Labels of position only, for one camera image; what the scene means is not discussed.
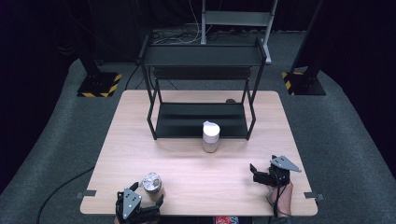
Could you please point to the black two-tier metal rack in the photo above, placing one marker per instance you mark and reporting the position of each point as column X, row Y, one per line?
column 202, row 93

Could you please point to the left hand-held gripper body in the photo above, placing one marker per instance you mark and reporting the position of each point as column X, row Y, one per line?
column 132, row 203

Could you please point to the red patterned item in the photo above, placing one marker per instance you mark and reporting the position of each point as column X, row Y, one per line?
column 227, row 220

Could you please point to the black stand with striped base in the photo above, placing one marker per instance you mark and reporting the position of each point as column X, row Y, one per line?
column 98, row 81
column 303, row 82

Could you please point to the glass jar with silver lid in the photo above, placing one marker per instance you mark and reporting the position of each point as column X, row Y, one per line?
column 152, row 183

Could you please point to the grey metal stand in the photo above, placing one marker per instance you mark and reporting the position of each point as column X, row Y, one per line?
column 239, row 18

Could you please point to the grey table bracket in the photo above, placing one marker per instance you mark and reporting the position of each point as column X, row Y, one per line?
column 313, row 195
column 86, row 193

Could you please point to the small dark round object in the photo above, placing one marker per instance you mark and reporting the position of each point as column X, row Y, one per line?
column 230, row 100

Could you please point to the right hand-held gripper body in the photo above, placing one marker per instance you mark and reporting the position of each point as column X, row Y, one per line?
column 281, row 168

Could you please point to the white cylindrical cup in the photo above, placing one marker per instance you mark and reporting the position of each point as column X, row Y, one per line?
column 211, row 137

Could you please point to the person's right hand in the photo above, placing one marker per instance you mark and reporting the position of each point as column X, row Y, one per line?
column 284, row 199

